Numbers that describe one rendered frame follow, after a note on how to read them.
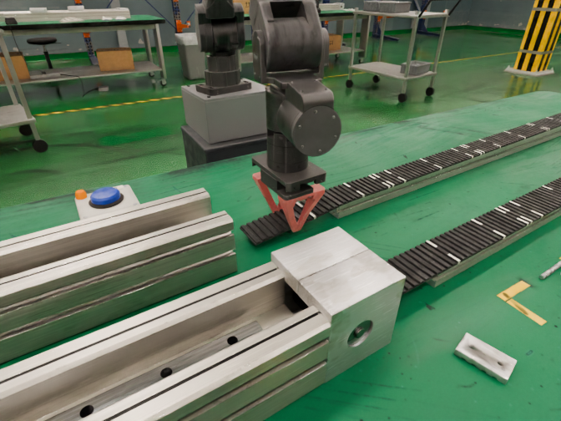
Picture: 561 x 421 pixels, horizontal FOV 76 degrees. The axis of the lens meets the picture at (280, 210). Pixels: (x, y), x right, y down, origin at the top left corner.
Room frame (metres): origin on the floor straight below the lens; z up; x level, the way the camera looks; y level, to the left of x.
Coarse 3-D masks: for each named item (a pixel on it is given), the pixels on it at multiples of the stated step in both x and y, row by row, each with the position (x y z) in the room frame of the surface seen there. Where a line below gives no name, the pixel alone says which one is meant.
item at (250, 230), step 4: (248, 224) 0.46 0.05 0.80; (252, 224) 0.46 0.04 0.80; (240, 228) 0.45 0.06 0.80; (244, 228) 0.45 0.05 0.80; (248, 228) 0.45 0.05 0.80; (252, 228) 0.45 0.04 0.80; (256, 228) 0.45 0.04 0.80; (244, 232) 0.44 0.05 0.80; (248, 232) 0.44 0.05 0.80; (252, 232) 0.44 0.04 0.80; (256, 232) 0.44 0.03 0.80; (260, 232) 0.44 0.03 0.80; (248, 236) 0.43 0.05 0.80; (252, 236) 0.43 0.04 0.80; (256, 236) 0.43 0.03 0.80; (260, 236) 0.42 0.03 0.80; (264, 236) 0.42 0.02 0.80; (252, 240) 0.42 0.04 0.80; (256, 240) 0.42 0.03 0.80; (260, 240) 0.42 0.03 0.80; (264, 240) 0.42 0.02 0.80; (256, 244) 0.41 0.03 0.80
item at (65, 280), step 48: (192, 192) 0.44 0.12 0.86; (48, 240) 0.33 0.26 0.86; (96, 240) 0.35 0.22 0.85; (144, 240) 0.33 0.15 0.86; (192, 240) 0.34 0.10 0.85; (0, 288) 0.25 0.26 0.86; (48, 288) 0.26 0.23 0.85; (96, 288) 0.28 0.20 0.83; (144, 288) 0.31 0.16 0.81; (0, 336) 0.24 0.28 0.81; (48, 336) 0.25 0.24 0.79
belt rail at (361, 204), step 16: (560, 128) 0.88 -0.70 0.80; (512, 144) 0.77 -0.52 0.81; (528, 144) 0.81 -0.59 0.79; (480, 160) 0.71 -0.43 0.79; (432, 176) 0.64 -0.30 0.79; (448, 176) 0.65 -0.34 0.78; (384, 192) 0.56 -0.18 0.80; (400, 192) 0.58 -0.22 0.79; (336, 208) 0.51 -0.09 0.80; (352, 208) 0.52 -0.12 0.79
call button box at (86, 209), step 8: (120, 192) 0.48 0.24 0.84; (128, 192) 0.48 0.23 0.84; (80, 200) 0.46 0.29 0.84; (88, 200) 0.46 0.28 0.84; (120, 200) 0.45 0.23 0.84; (128, 200) 0.46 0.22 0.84; (136, 200) 0.46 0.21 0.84; (80, 208) 0.44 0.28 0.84; (88, 208) 0.44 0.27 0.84; (96, 208) 0.44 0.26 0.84; (104, 208) 0.44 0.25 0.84; (112, 208) 0.44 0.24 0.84; (120, 208) 0.44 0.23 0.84; (80, 216) 0.42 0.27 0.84; (88, 216) 0.42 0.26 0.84
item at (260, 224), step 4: (256, 220) 0.47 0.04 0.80; (260, 220) 0.47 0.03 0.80; (264, 220) 0.47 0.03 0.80; (256, 224) 0.46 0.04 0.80; (260, 224) 0.46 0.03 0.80; (264, 224) 0.45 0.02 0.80; (268, 224) 0.45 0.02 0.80; (260, 228) 0.44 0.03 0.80; (264, 228) 0.44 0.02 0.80; (268, 228) 0.44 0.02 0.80; (272, 228) 0.44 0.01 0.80; (264, 232) 0.43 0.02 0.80; (268, 232) 0.43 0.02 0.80; (272, 232) 0.43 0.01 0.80; (276, 232) 0.43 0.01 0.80; (268, 236) 0.42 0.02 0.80; (272, 236) 0.43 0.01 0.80
